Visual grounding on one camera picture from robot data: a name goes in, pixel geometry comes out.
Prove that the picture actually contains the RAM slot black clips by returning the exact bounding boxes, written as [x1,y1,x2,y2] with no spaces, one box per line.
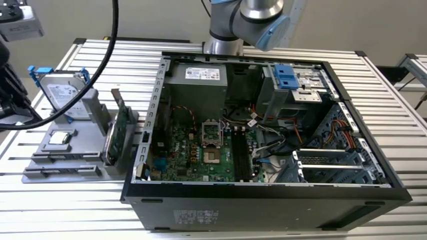
[231,127,241,182]
[239,127,249,182]

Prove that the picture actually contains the RAM slot white clips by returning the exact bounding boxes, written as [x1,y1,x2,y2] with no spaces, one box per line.
[243,127,254,182]
[235,127,245,182]

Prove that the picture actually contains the hard disk in blue carrier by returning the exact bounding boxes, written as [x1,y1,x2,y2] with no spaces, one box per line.
[27,65,94,125]

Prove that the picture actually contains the silver CPU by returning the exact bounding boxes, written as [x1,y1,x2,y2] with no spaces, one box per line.
[47,131,73,146]

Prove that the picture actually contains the grey parts rack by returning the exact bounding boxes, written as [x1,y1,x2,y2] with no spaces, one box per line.
[22,89,141,185]

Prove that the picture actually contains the green graphics card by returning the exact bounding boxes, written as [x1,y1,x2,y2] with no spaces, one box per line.
[102,88,133,166]

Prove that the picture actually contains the black case fan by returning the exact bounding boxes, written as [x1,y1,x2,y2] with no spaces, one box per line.
[151,98,174,152]

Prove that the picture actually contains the blue rear port block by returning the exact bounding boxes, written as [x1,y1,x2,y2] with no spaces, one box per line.
[153,156,169,176]

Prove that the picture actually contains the grey power supply unit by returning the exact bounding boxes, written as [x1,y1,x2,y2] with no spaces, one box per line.
[165,62,231,118]

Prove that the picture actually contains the green motherboard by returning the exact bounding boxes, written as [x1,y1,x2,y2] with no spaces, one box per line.
[150,122,269,183]

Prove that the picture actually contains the metal socket cover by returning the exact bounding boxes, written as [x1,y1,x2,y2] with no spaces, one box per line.
[201,121,225,147]

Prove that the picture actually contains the CPU socket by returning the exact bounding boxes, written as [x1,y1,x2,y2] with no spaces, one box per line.
[203,148,225,165]

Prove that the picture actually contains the silver drive cage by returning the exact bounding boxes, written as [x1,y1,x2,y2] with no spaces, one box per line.
[257,63,340,126]

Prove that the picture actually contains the black PC case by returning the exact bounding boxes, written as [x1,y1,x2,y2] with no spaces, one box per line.
[119,51,414,232]

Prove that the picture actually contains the silver disk bay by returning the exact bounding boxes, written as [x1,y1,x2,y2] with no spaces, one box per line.
[293,148,369,184]

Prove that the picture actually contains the metal slat side table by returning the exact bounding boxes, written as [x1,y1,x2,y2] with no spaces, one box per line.
[393,53,427,91]

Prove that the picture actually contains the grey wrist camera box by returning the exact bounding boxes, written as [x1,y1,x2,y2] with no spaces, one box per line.
[0,4,46,43]

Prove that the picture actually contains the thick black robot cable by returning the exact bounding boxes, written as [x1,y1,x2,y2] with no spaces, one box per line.
[0,0,121,130]

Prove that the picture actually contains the red black fan wire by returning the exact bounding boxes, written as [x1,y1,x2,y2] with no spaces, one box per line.
[171,105,198,132]

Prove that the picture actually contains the wire locking lever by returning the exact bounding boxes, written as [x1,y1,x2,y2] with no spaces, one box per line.
[218,121,226,147]

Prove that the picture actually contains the blue plastic drive bracket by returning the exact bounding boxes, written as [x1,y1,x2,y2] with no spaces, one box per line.
[273,64,299,90]

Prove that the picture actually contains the orange yellow power wires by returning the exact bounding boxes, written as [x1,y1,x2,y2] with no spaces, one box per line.
[321,119,358,154]
[253,104,305,145]

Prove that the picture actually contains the black round data cable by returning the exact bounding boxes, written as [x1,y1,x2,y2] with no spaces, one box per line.
[263,124,324,161]

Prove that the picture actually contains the white perforated rail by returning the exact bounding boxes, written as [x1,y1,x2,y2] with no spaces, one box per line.
[282,0,309,49]

